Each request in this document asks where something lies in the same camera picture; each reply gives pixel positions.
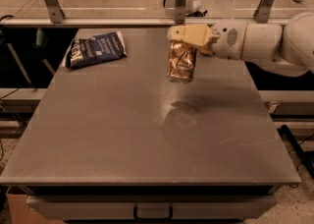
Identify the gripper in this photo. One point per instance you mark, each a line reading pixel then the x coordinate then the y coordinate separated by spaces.
pixel 228 41

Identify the orange soda can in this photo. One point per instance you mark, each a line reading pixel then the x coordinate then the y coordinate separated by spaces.
pixel 182 60

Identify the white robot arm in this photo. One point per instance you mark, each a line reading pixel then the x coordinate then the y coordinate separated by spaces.
pixel 283 50

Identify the blue chip bag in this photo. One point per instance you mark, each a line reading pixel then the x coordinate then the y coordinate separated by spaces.
pixel 95 50

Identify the grey table drawer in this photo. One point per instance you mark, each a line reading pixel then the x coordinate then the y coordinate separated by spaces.
pixel 84 208

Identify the cardboard box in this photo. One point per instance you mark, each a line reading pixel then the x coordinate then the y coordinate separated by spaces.
pixel 20 212

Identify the right metal bracket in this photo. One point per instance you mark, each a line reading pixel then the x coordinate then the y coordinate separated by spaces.
pixel 263 11

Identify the left metal bracket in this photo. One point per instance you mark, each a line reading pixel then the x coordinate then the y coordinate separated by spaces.
pixel 55 12

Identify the metal rail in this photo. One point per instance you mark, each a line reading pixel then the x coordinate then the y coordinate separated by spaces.
pixel 105 23

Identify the black drawer handle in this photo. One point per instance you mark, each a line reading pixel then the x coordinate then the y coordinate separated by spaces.
pixel 153 213

